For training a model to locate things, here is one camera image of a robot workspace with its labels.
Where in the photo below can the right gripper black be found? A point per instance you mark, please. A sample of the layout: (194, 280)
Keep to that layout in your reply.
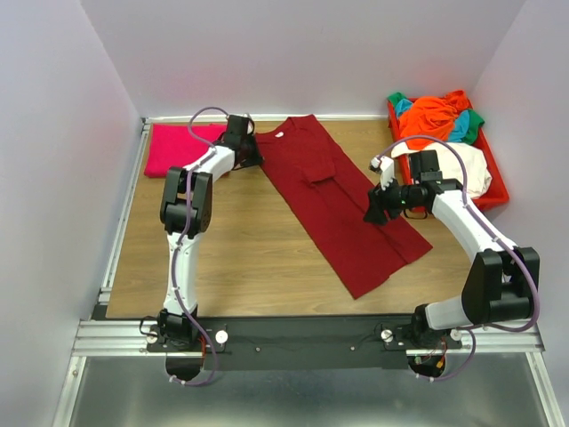
(379, 202)

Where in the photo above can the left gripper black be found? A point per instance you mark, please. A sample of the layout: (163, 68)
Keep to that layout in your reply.
(256, 159)

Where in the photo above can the dark red t shirt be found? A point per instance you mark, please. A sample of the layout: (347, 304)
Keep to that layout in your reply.
(328, 194)

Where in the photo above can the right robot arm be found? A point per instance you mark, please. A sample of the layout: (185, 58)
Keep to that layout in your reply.
(501, 289)

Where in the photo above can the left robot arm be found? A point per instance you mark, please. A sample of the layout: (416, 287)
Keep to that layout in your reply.
(186, 213)

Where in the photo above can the folded pink t shirt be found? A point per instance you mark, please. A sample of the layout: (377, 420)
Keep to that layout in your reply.
(174, 146)

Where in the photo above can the white t shirt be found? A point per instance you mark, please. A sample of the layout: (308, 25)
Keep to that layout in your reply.
(458, 163)

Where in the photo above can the orange t shirt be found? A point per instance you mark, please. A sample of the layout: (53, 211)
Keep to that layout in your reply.
(432, 116)

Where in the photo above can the teal t shirt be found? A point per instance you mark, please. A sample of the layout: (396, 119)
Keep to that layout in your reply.
(461, 123)

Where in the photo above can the green t shirt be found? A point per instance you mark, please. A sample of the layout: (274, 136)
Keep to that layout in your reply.
(476, 120)

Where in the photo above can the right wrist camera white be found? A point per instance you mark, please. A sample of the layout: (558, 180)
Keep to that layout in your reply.
(385, 167)

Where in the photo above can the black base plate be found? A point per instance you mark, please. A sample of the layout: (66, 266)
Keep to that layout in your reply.
(298, 342)

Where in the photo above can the aluminium rail frame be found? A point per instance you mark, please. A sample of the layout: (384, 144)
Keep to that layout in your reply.
(113, 381)

